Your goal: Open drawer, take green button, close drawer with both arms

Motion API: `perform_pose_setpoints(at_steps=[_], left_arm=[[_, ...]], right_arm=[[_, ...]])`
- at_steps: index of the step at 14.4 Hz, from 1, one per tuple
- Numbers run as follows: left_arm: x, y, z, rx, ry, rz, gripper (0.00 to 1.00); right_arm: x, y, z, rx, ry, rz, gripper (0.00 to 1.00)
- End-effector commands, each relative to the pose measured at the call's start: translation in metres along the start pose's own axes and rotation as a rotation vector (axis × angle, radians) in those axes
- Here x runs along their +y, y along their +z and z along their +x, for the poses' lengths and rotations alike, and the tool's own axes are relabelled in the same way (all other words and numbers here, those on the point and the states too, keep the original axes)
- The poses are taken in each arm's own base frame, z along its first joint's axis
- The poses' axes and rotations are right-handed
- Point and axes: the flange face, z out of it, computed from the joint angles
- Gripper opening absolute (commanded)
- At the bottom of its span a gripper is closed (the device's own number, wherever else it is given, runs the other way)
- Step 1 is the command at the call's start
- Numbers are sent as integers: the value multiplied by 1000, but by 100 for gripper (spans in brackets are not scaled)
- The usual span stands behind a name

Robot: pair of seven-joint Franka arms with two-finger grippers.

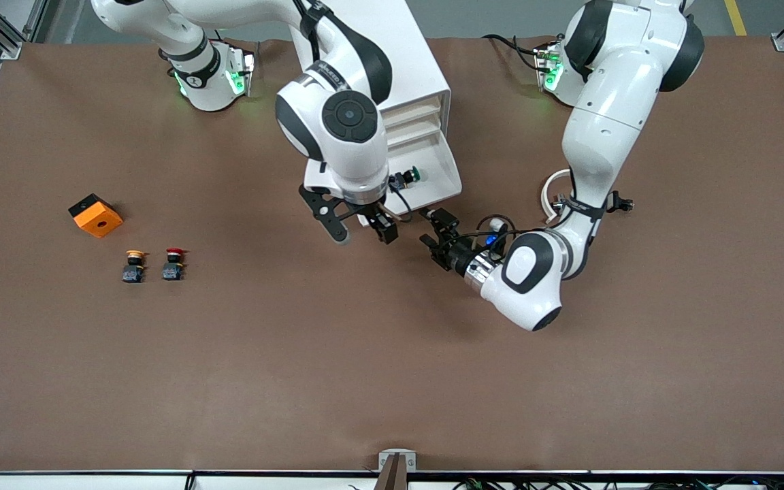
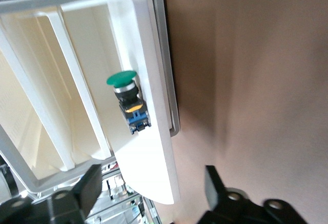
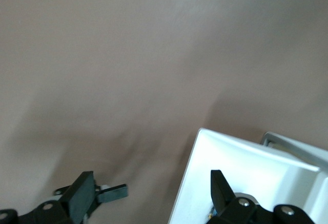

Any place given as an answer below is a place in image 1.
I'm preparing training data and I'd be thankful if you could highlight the green push button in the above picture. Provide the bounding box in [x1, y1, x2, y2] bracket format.
[391, 166, 428, 191]

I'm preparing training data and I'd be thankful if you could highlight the white curved plastic ring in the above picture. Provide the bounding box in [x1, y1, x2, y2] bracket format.
[541, 169, 575, 224]

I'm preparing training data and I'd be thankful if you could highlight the black base cable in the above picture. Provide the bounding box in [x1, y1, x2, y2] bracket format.
[482, 34, 546, 73]

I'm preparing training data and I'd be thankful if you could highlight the yellow push button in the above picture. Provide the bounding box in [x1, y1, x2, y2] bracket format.
[122, 250, 148, 284]

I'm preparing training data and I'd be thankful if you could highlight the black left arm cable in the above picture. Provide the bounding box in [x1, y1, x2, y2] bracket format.
[474, 216, 537, 250]

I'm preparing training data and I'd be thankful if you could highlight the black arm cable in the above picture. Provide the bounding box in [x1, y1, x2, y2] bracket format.
[387, 182, 414, 217]
[474, 216, 537, 250]

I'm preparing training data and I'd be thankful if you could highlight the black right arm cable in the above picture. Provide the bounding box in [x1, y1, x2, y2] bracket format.
[387, 182, 414, 217]

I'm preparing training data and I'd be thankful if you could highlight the brown paper table cover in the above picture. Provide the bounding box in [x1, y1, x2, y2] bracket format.
[0, 35, 784, 475]

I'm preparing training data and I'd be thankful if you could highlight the grey metal edge bracket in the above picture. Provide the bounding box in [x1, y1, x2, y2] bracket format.
[378, 449, 417, 472]

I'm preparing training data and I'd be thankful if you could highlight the orange box with hole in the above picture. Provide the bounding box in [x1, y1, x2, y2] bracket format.
[68, 193, 124, 239]

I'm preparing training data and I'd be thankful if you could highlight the red push button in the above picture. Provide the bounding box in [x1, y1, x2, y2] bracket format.
[162, 248, 189, 282]

